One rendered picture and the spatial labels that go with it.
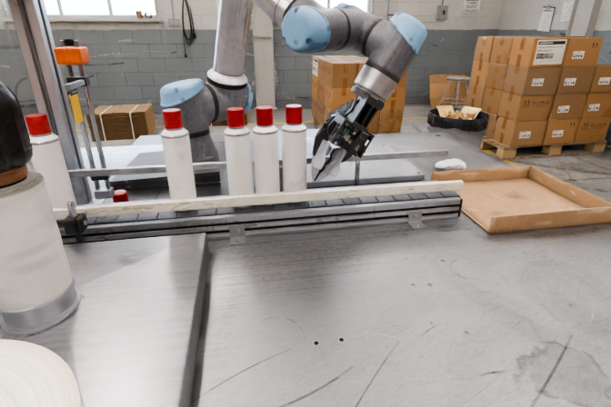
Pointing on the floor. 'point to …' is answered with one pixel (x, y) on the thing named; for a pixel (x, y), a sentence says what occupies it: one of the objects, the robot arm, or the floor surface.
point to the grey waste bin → (463, 134)
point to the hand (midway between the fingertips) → (316, 173)
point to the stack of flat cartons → (123, 122)
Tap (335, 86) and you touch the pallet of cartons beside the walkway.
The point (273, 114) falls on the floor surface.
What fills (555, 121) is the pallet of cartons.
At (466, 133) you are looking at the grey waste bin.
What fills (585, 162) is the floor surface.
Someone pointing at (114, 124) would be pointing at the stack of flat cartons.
